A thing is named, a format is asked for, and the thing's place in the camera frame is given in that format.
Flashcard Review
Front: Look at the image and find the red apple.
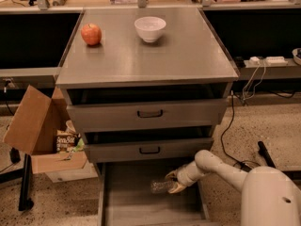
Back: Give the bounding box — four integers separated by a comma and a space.
81, 24, 102, 46

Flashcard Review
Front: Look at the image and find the black power cable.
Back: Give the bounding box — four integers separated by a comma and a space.
219, 90, 261, 171

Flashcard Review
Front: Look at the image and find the grey top drawer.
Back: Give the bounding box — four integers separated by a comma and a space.
67, 99, 228, 133

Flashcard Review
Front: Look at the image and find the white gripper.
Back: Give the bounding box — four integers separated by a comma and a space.
165, 161, 206, 194

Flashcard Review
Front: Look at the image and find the black stand leg right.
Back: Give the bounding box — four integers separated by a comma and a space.
258, 141, 276, 168

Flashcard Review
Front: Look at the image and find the grey metal drawer cabinet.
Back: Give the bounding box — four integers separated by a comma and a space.
55, 7, 240, 174

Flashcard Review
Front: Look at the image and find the white power strip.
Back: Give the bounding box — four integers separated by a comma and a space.
248, 56, 289, 68

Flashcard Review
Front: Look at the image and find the sea salt snack bag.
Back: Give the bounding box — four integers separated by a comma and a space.
55, 130, 78, 153

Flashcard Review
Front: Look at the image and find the black stand leg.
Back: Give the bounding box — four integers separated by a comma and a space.
258, 141, 276, 168
18, 154, 34, 211

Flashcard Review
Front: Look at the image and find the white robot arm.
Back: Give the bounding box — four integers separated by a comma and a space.
166, 150, 301, 226

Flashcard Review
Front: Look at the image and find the white ceramic bowl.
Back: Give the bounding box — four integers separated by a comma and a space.
135, 16, 166, 42

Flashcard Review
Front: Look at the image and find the black stand leg left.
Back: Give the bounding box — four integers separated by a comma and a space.
18, 154, 34, 211

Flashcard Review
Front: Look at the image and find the clear plastic water bottle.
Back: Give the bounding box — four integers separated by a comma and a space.
150, 179, 175, 194

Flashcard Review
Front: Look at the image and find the grey open bottom drawer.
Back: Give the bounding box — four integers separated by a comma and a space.
97, 158, 220, 226

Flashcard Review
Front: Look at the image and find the grey middle drawer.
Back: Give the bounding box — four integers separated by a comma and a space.
85, 137, 214, 163

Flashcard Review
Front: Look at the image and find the brown cardboard box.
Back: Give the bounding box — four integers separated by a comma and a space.
3, 86, 87, 174

